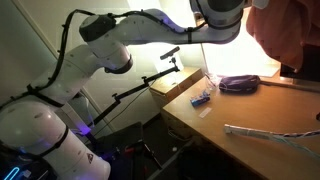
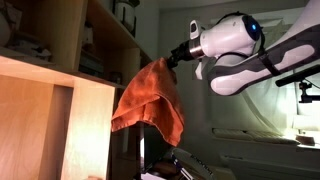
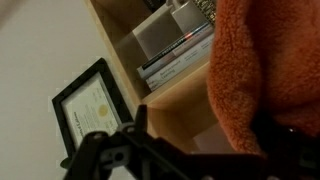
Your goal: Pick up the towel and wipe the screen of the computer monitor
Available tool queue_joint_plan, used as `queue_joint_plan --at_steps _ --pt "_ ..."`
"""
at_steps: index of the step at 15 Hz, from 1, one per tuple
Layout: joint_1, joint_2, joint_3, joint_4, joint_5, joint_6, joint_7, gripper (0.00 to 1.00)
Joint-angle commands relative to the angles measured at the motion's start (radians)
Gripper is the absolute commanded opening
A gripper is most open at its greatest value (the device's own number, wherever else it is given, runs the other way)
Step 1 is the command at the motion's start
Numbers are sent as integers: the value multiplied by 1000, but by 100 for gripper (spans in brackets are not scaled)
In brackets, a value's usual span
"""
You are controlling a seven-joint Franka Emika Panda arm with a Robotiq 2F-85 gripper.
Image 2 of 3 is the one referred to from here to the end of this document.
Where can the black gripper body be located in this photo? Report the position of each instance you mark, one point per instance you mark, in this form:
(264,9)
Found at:
(182,52)

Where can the orange terry towel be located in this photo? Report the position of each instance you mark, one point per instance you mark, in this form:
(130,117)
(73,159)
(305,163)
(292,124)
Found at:
(150,100)

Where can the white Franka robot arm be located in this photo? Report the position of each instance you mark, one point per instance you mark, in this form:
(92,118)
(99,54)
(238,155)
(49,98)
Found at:
(226,36)

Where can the black computer monitor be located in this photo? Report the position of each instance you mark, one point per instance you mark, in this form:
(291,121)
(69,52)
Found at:
(153,146)

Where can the small dark jar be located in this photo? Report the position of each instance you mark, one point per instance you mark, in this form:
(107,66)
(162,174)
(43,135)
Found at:
(115,77)

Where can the white pot in black stand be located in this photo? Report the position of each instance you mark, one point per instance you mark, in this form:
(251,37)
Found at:
(125,15)

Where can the dark book stack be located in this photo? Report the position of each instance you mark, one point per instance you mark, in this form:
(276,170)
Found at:
(90,66)

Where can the small white figurine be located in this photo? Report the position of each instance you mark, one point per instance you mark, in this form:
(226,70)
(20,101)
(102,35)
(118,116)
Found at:
(87,36)

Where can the white sheet curtain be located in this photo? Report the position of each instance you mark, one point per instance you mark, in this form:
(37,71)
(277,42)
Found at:
(260,110)

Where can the white round disc with text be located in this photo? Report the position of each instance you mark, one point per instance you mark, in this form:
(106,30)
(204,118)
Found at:
(193,165)

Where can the small brown rounded object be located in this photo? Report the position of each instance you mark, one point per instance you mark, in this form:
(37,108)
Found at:
(165,168)

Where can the white windowsill cushion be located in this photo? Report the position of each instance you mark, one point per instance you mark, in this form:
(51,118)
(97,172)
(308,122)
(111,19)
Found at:
(253,135)

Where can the wooden shelf unit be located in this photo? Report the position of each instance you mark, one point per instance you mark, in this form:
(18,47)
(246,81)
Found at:
(60,33)

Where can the pile of papers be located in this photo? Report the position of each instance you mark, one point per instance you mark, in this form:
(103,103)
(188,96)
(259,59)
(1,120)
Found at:
(30,48)

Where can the small brown bowl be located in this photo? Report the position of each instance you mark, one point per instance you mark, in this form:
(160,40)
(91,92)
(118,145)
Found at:
(305,140)

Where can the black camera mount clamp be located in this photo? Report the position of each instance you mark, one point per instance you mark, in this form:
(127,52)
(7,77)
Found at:
(305,98)

